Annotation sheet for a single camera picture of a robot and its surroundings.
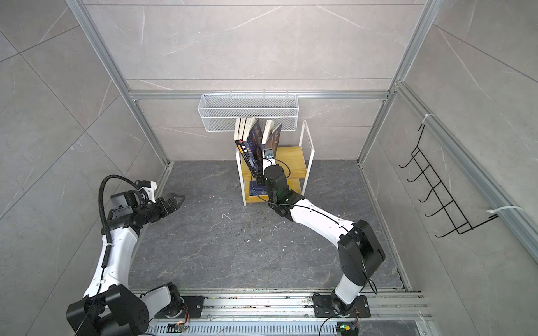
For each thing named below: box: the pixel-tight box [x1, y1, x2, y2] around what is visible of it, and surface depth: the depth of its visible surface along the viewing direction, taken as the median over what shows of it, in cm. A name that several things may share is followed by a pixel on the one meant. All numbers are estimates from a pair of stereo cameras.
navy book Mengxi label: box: [249, 180, 269, 196], surface depth 100 cm
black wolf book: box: [234, 139, 259, 178], surface depth 78 cm
